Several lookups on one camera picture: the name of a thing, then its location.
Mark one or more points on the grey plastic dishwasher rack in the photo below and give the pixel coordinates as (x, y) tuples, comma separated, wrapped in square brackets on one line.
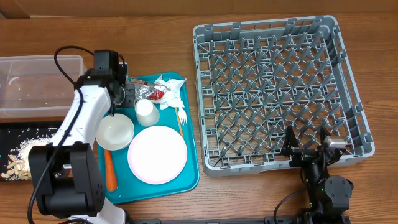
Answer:
[(257, 78)]

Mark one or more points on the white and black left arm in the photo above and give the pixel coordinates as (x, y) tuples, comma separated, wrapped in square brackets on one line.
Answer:
[(67, 180)]

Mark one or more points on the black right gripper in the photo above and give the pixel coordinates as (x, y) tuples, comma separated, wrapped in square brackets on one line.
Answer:
[(301, 154)]

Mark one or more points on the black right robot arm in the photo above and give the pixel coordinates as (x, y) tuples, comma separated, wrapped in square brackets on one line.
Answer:
[(329, 195)]

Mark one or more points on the teal plastic tray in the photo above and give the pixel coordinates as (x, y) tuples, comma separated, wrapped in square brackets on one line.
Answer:
[(130, 188)]

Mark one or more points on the crumpled white napkin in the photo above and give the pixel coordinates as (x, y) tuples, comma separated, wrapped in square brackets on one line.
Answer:
[(171, 89)]

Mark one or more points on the rice and peanut scraps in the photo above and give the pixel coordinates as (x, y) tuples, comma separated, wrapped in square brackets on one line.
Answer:
[(17, 162)]

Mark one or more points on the white plastic fork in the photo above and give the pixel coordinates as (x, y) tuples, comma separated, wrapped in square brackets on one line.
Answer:
[(182, 116)]

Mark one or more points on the red sauce packet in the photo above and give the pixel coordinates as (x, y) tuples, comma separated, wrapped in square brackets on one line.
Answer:
[(156, 95)]

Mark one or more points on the clear plastic bin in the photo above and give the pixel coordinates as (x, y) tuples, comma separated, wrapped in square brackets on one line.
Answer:
[(32, 87)]

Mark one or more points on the orange carrot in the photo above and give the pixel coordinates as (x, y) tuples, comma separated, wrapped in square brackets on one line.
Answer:
[(111, 180)]

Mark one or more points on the translucent plastic cup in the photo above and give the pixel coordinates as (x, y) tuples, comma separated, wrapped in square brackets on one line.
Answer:
[(146, 113)]

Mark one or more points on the black waste tray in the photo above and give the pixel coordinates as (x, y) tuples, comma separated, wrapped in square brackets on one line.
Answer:
[(12, 134)]

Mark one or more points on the wooden chopstick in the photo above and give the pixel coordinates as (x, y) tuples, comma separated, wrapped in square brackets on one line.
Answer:
[(179, 123)]

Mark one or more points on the crumpled foil wrapper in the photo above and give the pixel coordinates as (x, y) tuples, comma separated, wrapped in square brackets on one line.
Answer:
[(143, 88)]

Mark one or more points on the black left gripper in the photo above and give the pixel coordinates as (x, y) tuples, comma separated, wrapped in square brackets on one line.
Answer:
[(129, 99)]

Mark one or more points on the white bowl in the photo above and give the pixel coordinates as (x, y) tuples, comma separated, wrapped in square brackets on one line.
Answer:
[(115, 132)]

